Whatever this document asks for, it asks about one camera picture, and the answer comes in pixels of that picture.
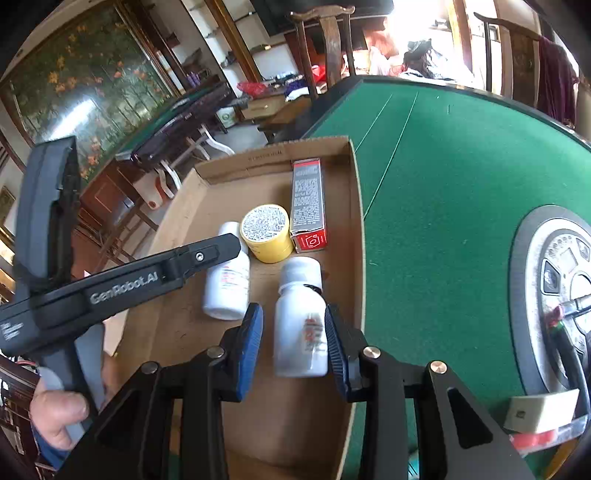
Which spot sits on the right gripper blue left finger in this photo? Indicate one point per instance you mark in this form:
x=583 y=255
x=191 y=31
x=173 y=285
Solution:
x=241 y=346

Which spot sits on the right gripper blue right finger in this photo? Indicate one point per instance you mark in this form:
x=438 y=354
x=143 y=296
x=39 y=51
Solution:
x=345 y=343

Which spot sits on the white pill bottle red label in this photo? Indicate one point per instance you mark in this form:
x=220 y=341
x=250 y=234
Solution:
x=300 y=345

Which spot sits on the white bottle green label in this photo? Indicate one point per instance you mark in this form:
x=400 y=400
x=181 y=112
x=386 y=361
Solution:
x=226 y=289

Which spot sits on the yellow round container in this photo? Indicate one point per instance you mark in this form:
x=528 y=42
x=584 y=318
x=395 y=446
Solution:
x=266 y=230

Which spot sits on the grey red carton box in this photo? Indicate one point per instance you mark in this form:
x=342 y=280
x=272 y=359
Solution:
x=308 y=229

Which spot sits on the black marker green cap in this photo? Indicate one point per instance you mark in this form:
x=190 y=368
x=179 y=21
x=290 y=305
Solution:
x=573 y=367

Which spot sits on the clear case red spool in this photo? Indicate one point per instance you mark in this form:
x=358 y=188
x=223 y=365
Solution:
x=527 y=443

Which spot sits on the person left hand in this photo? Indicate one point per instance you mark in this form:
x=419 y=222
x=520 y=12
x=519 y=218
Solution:
x=52 y=411

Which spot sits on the cardboard tray box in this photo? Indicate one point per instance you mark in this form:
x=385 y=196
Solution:
x=285 y=428

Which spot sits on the white power adapter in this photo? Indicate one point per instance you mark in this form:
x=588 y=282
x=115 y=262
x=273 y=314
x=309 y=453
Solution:
x=541 y=413

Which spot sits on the round table centre panel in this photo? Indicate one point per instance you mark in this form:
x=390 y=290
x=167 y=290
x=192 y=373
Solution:
x=549 y=264

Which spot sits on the wooden chair left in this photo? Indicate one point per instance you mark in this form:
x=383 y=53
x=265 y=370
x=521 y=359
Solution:
x=337 y=33

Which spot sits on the black television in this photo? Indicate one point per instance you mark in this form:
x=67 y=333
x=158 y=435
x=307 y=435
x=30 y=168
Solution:
x=279 y=16

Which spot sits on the wooden chair with cloth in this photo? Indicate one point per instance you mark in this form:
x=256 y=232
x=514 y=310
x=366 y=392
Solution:
x=524 y=61

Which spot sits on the purple cloth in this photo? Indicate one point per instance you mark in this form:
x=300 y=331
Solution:
x=557 y=79

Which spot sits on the flower wall painting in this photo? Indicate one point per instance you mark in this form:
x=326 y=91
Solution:
x=90 y=79

